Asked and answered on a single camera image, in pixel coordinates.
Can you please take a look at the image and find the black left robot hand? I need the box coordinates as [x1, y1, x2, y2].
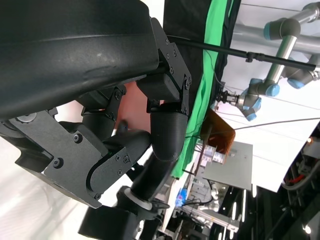
[0, 0, 193, 209]

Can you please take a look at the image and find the pink plastic bowl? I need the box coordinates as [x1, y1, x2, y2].
[56, 81, 166, 124]

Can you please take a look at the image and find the black backdrop curtain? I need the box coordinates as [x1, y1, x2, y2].
[162, 0, 242, 126]

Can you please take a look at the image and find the green backdrop cloth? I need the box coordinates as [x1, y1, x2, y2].
[172, 0, 238, 179]

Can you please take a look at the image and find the small black end effector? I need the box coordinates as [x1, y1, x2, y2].
[214, 89, 241, 107]

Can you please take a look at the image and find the orange translucent box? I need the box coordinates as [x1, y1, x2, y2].
[199, 109, 236, 157]

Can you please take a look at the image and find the small blue item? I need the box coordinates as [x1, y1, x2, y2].
[177, 188, 190, 207]

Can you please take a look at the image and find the black stand pole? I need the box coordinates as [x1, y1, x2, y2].
[166, 34, 317, 71]

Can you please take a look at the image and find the grey metal panel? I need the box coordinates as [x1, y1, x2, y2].
[201, 140, 254, 191]

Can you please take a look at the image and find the aluminium profile frame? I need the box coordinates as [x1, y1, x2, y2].
[172, 204, 242, 240]

